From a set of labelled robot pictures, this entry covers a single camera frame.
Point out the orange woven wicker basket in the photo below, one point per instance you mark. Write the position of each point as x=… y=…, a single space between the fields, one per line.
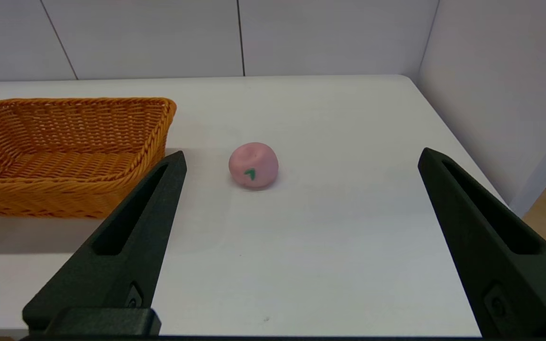
x=64 y=194

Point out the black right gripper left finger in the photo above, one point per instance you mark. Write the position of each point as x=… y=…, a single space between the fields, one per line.
x=112 y=279

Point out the pink toy peach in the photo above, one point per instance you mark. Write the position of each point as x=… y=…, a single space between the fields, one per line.
x=254 y=163

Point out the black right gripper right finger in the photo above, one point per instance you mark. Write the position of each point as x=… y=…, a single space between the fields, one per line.
x=514 y=284

